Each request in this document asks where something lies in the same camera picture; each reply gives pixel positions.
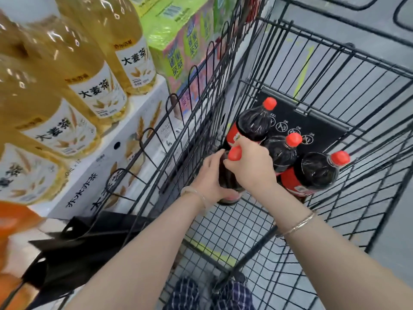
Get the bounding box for gold bracelet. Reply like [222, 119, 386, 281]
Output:
[277, 210, 319, 238]

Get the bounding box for silver bracelet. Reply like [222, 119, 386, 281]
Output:
[180, 186, 208, 214]

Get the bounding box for person's right forearm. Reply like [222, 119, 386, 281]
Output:
[255, 185, 413, 310]

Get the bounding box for white cardboard tea box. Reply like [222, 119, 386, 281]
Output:
[29, 76, 182, 220]

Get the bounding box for person's left forearm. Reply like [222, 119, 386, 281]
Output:
[65, 195, 207, 310]

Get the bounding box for green pink shrink-wrapped drink pack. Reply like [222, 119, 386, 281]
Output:
[129, 0, 227, 114]

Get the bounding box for yellow tea bottle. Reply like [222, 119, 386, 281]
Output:
[0, 126, 70, 206]
[0, 51, 112, 160]
[6, 0, 130, 122]
[55, 0, 158, 96]

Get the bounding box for person's plaid trousers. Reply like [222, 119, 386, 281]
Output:
[166, 277, 256, 310]

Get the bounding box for black cart seat flap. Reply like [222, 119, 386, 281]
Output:
[252, 88, 350, 158]

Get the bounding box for black bag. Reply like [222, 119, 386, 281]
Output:
[22, 211, 156, 310]

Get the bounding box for black wire rack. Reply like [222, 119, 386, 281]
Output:
[268, 0, 413, 49]

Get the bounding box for person's right hand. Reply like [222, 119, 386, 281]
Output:
[223, 136, 279, 195]

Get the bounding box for black wire shopping cart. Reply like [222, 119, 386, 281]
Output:
[94, 0, 413, 310]

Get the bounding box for red-capped cola bottle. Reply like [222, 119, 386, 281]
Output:
[279, 150, 351, 198]
[218, 146, 246, 206]
[225, 97, 277, 149]
[261, 132, 303, 177]

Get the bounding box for person's left hand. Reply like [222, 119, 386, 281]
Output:
[190, 149, 241, 207]

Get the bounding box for orange package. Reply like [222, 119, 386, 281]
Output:
[0, 201, 44, 271]

